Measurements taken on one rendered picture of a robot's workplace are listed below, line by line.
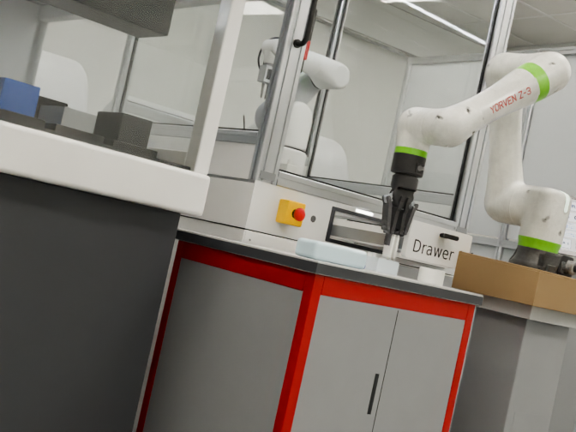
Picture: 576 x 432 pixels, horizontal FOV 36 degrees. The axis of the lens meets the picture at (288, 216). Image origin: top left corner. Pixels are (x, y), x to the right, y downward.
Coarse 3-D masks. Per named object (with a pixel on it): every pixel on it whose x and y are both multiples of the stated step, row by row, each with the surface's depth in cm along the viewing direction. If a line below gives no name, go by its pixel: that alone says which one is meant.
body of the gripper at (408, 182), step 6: (396, 174) 249; (396, 180) 248; (402, 180) 247; (408, 180) 247; (414, 180) 248; (396, 186) 248; (402, 186) 247; (408, 186) 247; (414, 186) 248; (390, 192) 249; (396, 192) 248; (402, 192) 249; (408, 192) 251; (396, 198) 248; (396, 204) 249
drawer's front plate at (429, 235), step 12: (420, 228) 259; (432, 228) 263; (444, 228) 266; (408, 240) 256; (420, 240) 260; (432, 240) 263; (444, 240) 267; (468, 240) 274; (408, 252) 257; (420, 252) 260; (432, 252) 264; (444, 252) 267; (456, 252) 271; (468, 252) 275; (444, 264) 268
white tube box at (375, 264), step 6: (372, 258) 245; (378, 258) 243; (366, 264) 246; (372, 264) 245; (378, 264) 243; (384, 264) 245; (390, 264) 246; (396, 264) 248; (372, 270) 244; (378, 270) 244; (384, 270) 245; (390, 270) 247; (396, 270) 248
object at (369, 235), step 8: (336, 224) 282; (344, 224) 280; (352, 224) 277; (360, 224) 274; (368, 224) 272; (336, 232) 281; (344, 232) 278; (352, 232) 276; (360, 232) 273; (368, 232) 271; (376, 232) 268; (344, 240) 291; (352, 240) 275; (360, 240) 273; (368, 240) 270; (376, 240) 268; (400, 240) 261; (400, 248) 260
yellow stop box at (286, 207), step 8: (280, 200) 267; (288, 200) 265; (280, 208) 266; (288, 208) 264; (296, 208) 266; (304, 208) 269; (280, 216) 266; (288, 216) 265; (288, 224) 265; (296, 224) 267
